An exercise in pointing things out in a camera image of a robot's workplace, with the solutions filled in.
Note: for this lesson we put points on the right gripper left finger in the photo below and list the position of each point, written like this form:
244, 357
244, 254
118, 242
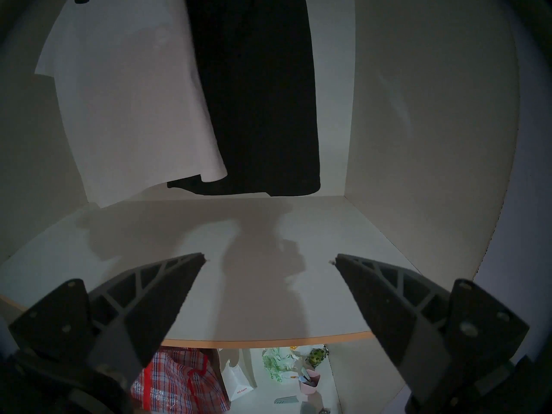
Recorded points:
146, 314

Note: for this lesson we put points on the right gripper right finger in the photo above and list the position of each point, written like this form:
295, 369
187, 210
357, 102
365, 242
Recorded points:
396, 314

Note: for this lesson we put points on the long white short-sleeve shirt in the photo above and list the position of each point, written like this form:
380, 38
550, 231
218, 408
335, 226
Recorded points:
129, 94

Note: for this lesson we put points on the black shirt and pants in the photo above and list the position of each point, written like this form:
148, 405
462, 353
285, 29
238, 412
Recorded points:
263, 94

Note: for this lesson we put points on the lilac wardrobe door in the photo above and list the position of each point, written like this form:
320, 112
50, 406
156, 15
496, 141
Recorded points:
517, 245

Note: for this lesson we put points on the white wardrobe carcass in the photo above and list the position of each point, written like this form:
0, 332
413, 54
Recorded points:
431, 115

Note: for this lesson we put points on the red plaid woven bag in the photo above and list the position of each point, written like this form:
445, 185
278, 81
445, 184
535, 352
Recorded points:
181, 387

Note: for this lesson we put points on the green spotted toy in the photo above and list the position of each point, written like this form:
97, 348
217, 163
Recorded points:
317, 357

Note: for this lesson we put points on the pink cup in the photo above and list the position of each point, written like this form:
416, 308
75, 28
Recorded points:
311, 385

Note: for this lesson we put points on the white paper bag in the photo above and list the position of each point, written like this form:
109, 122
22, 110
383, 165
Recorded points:
239, 383

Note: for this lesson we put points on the green white plastic bag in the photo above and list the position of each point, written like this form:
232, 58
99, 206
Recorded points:
278, 363

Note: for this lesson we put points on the grey comb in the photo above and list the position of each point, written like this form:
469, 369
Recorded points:
286, 400

